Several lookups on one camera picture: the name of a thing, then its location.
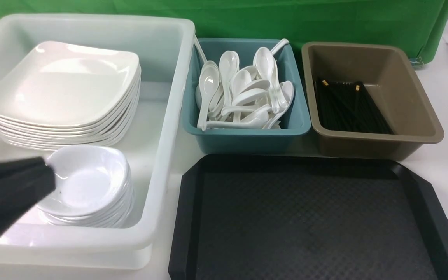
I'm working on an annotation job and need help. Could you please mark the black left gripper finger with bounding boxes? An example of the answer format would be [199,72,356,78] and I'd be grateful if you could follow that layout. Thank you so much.
[0,157,56,237]

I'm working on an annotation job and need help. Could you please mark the small white square dish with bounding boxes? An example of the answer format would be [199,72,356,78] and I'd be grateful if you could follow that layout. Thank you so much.
[37,145,133,218]

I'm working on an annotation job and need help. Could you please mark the white ceramic soup spoon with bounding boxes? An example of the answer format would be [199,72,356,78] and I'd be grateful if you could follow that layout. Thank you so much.
[197,63,221,131]

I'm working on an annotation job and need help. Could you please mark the stack of small white bowls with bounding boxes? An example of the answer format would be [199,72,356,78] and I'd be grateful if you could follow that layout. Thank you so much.
[37,168,135,228]

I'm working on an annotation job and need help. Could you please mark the stack of white square plates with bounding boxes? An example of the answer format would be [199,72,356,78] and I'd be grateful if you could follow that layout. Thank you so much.
[0,69,142,151]

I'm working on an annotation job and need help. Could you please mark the large white plastic tub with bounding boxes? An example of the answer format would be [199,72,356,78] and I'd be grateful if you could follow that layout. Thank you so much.
[0,14,194,270]

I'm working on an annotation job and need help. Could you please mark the teal plastic spoon bin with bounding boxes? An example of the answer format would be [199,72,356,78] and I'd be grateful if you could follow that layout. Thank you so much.
[180,38,312,154]

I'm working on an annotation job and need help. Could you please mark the black plastic serving tray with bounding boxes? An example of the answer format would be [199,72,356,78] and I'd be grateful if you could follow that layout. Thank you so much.
[168,154,448,280]

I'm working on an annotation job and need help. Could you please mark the pile of white soup spoons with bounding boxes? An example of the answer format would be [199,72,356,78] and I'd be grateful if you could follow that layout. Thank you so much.
[194,37,295,130]

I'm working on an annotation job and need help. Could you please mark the black chopsticks in brown bin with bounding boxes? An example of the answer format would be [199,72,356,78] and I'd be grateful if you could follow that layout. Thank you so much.
[314,78,394,135]

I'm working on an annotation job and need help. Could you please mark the brown plastic chopstick bin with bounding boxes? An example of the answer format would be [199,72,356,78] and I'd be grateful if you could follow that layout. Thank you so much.
[301,42,444,161]

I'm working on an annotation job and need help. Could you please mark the green cloth backdrop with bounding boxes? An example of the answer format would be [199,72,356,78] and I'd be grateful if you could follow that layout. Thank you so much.
[0,0,448,63]

